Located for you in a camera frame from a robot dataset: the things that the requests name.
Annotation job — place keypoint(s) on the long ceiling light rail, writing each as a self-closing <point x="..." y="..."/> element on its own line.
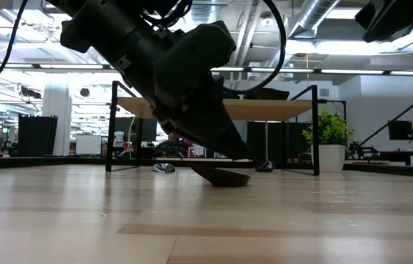
<point x="338" y="70"/>

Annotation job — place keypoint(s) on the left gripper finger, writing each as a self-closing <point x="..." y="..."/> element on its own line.
<point x="226" y="117"/>
<point x="202" y="130"/>

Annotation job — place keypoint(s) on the black background desk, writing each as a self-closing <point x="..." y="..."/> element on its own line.
<point x="404" y="155"/>

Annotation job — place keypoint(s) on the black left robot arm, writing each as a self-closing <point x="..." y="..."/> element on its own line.
<point x="99" y="22"/>

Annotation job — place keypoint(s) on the white box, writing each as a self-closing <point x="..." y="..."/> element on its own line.
<point x="88" y="144"/>

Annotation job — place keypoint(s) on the green plant in white pot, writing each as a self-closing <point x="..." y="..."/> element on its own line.
<point x="331" y="157"/>

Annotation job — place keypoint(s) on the wooden shelf with black legs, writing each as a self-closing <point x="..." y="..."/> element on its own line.
<point x="265" y="110"/>

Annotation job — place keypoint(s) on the black partition panel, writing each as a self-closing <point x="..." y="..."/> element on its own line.
<point x="276" y="139"/>

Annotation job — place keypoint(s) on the black cabinet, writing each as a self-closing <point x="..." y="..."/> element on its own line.
<point x="37" y="132"/>

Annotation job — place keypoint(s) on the white round pillar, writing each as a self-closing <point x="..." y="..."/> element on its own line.
<point x="56" y="117"/>

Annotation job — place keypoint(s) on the round black ceiling sensor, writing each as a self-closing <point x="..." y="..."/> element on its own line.
<point x="84" y="92"/>

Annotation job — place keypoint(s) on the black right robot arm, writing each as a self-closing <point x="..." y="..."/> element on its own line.
<point x="397" y="14"/>

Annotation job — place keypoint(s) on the person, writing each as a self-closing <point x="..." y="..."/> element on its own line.
<point x="175" y="143"/>

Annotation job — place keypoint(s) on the black monitor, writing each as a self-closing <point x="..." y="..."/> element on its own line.
<point x="400" y="130"/>

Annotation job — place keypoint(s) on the black square wavy mini plate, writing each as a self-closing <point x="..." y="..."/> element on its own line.
<point x="268" y="94"/>

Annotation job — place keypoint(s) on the silver ventilation duct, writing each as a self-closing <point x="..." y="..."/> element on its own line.
<point x="316" y="12"/>
<point x="210" y="12"/>

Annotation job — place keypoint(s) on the white bottle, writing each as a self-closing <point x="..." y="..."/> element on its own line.
<point x="119" y="141"/>

